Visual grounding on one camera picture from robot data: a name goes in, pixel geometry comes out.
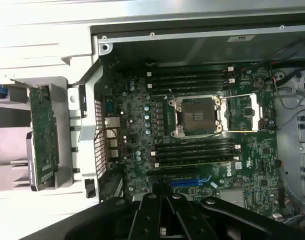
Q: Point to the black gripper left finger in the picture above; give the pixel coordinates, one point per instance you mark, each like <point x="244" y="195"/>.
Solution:
<point x="147" y="220"/>

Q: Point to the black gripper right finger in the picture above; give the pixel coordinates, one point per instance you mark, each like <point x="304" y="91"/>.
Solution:
<point x="187" y="220"/>

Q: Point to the blue expansion slot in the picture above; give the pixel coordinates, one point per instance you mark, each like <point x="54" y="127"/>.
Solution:
<point x="185" y="183"/>

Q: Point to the silver chipset heatsink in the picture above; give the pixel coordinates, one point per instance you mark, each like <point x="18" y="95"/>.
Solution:
<point x="231" y="198"/>

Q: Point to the black expansion slot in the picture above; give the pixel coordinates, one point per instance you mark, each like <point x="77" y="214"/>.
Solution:
<point x="172" y="171"/>

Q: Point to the green Dell motherboard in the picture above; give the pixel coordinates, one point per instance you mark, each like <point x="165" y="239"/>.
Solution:
<point x="257" y="155"/>

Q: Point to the CPU socket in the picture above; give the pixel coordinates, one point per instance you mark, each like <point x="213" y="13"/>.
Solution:
<point x="197" y="116"/>

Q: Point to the thin metal locking lever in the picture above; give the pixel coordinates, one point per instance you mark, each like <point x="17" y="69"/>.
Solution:
<point x="172" y="94"/>

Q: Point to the grey plastic parts rack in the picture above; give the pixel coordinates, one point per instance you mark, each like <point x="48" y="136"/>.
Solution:
<point x="60" y="100"/>

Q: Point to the open black PC case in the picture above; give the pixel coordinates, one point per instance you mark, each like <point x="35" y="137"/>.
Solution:
<point x="167" y="50"/>

